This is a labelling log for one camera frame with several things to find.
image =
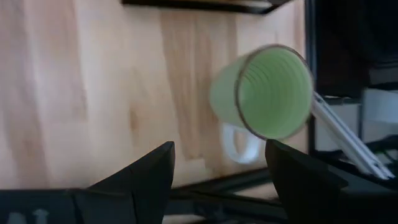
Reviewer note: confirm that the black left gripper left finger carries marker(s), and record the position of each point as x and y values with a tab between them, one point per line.
143	186

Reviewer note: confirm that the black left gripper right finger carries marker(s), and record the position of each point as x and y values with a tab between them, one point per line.
304	186

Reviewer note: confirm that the silver metal rail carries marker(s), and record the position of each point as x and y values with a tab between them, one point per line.
348	137

